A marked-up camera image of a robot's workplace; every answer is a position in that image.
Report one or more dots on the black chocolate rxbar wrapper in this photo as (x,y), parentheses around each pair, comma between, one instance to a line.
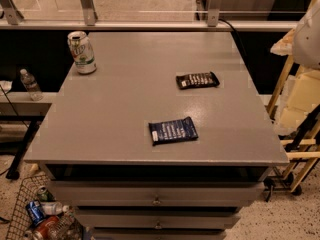
(197,80)

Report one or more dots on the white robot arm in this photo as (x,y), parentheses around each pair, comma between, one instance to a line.
(306,40)

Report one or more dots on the blue blueberry rxbar wrapper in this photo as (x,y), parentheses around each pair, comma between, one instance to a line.
(180,130)

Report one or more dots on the white green soda can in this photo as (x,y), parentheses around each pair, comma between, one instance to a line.
(82,52)

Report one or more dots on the middle grey drawer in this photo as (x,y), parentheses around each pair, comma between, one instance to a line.
(164,218)

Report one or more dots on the bottom grey drawer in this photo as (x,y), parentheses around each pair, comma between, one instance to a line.
(148,234)

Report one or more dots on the clear plastic water bottle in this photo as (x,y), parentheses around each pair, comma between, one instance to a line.
(31,85)

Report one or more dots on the grey side bench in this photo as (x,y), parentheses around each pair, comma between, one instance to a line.
(17,107)

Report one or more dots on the plastic bottle in basket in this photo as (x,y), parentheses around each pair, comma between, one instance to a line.
(54,208)

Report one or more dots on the blue soda can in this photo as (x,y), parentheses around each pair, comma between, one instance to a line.
(35,212)

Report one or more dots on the red soda can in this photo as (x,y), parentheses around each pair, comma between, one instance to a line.
(41,231)

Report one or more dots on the wire mesh trash basket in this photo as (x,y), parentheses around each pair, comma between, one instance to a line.
(21,227)

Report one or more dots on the metal window rail frame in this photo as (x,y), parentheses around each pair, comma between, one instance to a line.
(245,15)

